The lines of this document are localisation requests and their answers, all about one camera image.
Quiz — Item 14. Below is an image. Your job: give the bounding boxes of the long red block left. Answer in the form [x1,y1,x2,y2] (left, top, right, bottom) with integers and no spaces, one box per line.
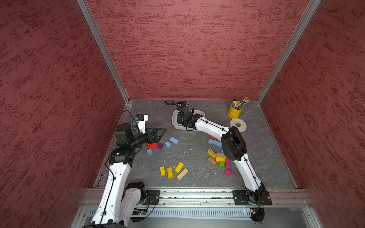
[146,143,158,150]

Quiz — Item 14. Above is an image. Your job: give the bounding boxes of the green cube block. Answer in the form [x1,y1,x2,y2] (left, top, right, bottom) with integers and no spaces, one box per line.
[219,161,225,168]

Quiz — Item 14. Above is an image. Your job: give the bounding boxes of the long blue block right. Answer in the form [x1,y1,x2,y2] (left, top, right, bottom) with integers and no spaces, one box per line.
[213,140,222,147]

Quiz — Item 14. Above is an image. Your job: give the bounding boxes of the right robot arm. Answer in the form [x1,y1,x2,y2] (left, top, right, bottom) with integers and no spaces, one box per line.
[176,101,266,205]

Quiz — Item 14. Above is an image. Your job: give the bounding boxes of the brown wooden block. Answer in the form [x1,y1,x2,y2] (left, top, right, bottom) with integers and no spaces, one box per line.
[207,157,217,166]

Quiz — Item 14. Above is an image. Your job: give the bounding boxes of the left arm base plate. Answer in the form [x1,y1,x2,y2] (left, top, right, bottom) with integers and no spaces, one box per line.
[142,190,160,206]

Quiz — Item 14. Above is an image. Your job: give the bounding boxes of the pens in can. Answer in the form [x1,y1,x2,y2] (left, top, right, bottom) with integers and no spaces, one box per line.
[231,97,250,110]

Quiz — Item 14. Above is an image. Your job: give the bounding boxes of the yellow pen holder can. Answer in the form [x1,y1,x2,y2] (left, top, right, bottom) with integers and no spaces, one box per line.
[228,100,242,119]

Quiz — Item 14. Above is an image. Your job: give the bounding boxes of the white tape roll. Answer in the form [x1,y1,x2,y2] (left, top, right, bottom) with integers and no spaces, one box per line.
[230,118,247,133]

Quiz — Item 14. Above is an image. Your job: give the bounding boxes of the long tan wooden block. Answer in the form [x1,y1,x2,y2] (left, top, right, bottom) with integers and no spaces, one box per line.
[177,168,188,180]

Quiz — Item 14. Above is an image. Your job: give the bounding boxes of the striped yellow block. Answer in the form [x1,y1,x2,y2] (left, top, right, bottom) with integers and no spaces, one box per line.
[207,149,217,159]

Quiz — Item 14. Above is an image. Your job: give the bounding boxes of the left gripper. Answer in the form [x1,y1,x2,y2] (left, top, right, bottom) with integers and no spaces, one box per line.
[129,126,166,149]

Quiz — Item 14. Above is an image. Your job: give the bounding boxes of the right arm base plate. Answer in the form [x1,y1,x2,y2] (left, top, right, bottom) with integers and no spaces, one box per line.
[232,190,272,206]

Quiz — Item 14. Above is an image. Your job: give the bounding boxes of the long blue block left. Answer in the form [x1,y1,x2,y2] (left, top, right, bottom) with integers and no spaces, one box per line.
[170,137,179,144]

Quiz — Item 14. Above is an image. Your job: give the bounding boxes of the white plastic tray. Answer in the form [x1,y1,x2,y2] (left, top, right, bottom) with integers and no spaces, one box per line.
[172,110,205,130]

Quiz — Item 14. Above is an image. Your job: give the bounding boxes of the magenta long block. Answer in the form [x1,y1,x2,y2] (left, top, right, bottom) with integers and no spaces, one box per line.
[225,159,231,169]

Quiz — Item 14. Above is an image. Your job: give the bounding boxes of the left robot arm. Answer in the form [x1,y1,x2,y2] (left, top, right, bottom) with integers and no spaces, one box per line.
[84,123,166,228]

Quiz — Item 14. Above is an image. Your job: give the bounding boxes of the magenta cylinder block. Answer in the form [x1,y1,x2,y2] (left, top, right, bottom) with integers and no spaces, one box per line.
[225,169,231,176]

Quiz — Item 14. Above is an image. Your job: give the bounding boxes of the yellow block right cluster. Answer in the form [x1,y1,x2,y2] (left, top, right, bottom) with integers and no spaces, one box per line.
[215,156,226,162]

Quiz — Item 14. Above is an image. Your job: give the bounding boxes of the yellow long block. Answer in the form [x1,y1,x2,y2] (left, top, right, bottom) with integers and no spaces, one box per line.
[175,162,184,173]

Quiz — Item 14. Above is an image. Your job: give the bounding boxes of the long blue block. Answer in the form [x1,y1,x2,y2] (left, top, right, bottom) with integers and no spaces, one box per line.
[170,137,179,144]
[213,140,222,147]

